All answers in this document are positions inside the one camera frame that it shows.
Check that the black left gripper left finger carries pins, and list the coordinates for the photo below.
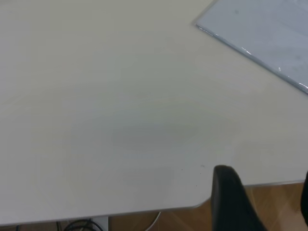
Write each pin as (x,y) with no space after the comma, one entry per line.
(228,204)

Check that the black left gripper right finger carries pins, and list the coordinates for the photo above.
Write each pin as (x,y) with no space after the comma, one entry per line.
(305,197)

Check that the transparent plastic bag red zipper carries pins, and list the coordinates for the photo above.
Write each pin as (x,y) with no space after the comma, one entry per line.
(264,29)

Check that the white table leg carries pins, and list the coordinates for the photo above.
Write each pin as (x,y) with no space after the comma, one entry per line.
(101,225)

